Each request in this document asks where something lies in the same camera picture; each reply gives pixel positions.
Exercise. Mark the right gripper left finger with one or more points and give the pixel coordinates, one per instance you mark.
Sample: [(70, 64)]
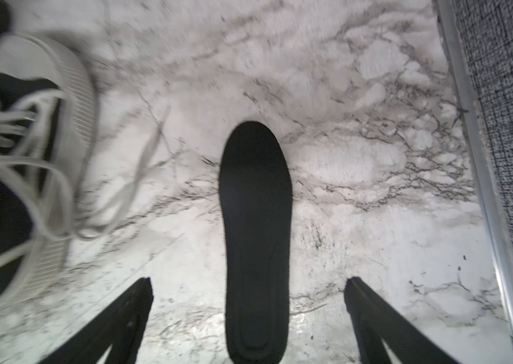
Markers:
[(115, 334)]

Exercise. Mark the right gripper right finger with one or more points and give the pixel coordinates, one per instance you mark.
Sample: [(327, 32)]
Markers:
[(378, 326)]

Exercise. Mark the black insole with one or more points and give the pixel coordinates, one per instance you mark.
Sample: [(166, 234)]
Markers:
[(256, 202)]

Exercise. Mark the black sneaker white laces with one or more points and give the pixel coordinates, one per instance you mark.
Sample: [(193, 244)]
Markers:
[(48, 120)]

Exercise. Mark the aluminium enclosure frame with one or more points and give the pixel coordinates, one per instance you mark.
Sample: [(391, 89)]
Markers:
[(495, 218)]

